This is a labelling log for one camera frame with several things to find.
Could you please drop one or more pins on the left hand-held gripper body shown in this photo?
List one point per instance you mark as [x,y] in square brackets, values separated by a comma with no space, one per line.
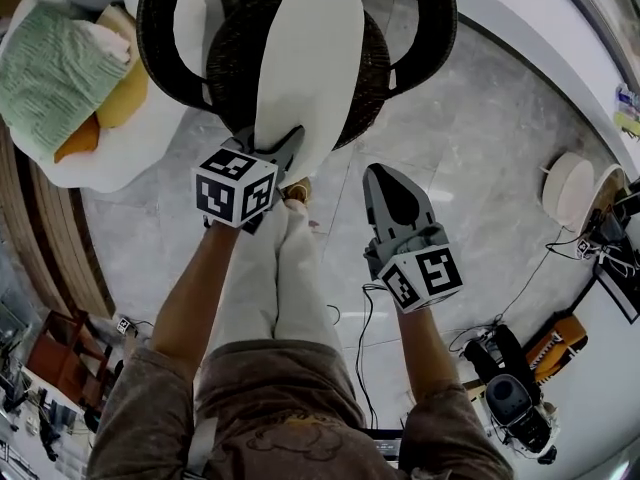
[235,188]

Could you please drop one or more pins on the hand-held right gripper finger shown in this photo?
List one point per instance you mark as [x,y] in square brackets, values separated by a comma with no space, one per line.
[371,203]
[405,198]

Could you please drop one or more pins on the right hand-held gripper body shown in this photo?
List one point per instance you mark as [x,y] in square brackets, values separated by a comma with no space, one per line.
[420,273]

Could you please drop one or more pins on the dark wicker chair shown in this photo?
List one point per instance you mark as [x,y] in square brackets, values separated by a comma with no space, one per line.
[235,68]

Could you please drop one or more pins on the white cushion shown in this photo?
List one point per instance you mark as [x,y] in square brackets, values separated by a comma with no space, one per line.
[310,68]

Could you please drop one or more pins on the person's left forearm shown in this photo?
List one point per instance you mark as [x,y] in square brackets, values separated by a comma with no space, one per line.
[192,293]

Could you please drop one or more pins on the person's right forearm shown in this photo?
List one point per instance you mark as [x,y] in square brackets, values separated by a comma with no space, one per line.
[425,353]

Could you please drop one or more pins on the red wooden chair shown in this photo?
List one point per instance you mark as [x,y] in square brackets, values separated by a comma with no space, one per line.
[65,363]

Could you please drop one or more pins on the person's tan slipper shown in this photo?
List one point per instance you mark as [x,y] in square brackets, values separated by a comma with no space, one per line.
[299,189]

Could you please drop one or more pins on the white sofa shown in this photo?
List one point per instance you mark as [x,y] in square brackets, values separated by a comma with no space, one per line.
[145,138]

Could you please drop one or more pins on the person's white trousers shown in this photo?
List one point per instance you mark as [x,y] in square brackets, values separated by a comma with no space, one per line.
[295,278]

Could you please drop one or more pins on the yellow pillow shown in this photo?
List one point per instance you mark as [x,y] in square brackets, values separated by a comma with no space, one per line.
[125,98]

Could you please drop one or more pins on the orange striped bag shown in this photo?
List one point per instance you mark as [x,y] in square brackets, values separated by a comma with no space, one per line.
[557,348]

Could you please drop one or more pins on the orange pillow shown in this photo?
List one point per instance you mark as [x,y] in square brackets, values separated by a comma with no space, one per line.
[82,140]

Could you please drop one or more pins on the round white stool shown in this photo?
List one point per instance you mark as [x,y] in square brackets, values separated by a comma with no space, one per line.
[567,188]

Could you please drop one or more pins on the black and grey device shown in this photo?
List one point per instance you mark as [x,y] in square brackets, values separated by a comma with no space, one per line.
[512,408]

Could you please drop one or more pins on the white fluffy cloth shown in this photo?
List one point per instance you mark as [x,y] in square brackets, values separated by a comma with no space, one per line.
[107,40]

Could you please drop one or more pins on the black laptop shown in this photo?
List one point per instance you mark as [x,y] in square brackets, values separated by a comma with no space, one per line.
[385,445]

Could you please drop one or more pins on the small printed floor tag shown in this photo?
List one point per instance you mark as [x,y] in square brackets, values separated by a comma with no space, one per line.
[124,325]

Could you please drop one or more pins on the wooden slatted panel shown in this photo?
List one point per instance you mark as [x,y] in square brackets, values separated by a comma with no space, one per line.
[50,238]

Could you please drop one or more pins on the green knitted blanket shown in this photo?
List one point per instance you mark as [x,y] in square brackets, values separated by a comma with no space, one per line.
[55,78]

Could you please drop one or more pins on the black framed white board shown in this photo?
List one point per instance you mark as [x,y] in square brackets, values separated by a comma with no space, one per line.
[617,293]

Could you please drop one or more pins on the person's brown shirt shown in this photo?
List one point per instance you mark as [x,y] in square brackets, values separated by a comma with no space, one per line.
[280,418]

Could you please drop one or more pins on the colourful items on ledge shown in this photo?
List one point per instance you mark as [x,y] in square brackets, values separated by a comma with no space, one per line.
[627,110]

